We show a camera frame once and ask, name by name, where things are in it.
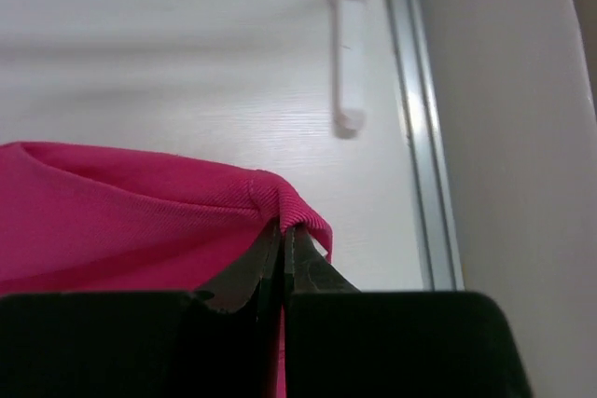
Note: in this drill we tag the pink trousers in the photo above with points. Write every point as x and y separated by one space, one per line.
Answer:
90 218

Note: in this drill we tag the white clothes rack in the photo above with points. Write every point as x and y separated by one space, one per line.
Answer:
347 36

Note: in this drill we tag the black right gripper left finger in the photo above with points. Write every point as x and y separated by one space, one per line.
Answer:
220 340

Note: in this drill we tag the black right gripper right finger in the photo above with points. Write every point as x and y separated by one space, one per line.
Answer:
342 342

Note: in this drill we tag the aluminium side rail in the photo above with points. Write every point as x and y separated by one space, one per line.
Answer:
436 234

